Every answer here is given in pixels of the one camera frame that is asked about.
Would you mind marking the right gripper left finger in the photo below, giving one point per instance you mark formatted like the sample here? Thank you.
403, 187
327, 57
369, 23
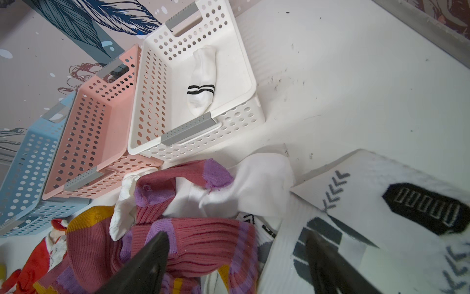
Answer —
144, 273

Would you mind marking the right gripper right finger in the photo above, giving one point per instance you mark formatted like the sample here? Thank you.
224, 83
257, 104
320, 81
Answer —
330, 272

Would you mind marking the white sock two black stripes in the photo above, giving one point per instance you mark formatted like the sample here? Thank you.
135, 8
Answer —
201, 89

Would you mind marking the purple yellow striped sock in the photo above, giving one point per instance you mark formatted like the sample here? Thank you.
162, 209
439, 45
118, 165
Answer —
92, 258

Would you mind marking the pink plastic basket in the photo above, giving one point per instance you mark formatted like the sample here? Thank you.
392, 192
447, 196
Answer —
92, 157

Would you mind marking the blue plastic basket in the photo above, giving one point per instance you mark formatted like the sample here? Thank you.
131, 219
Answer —
23, 211

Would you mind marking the white plastic basket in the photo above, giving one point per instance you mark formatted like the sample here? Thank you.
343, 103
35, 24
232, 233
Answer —
162, 125

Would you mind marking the crumpled white sock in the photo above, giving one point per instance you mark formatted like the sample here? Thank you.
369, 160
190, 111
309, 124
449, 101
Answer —
125, 208

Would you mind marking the white grey sport sock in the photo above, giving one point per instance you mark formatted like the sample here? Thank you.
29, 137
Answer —
401, 225

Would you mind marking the red santa sock upper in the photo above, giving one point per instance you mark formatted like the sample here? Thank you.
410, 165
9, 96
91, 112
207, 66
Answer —
45, 256

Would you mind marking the plain white sock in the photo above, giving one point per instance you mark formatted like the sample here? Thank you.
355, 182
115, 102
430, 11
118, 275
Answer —
261, 187

